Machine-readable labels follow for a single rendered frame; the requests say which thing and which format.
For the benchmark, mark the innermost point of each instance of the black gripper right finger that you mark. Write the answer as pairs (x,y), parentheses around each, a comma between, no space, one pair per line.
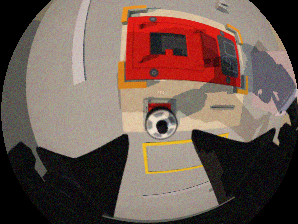
(227,161)

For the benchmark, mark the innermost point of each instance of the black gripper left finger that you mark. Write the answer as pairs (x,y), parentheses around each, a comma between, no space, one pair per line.
(97,174)

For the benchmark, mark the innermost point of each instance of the black tyre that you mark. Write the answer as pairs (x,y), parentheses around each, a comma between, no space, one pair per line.
(160,113)

